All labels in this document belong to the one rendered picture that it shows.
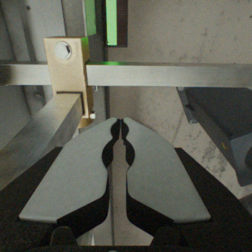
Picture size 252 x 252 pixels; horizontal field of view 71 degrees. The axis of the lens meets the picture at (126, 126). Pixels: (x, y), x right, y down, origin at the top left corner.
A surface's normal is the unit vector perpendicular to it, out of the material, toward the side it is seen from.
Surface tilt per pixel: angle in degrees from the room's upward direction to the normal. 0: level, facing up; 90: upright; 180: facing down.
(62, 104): 90
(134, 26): 0
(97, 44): 0
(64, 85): 0
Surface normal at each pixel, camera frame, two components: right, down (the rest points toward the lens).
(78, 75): 0.00, 0.49
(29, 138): 0.01, -0.87
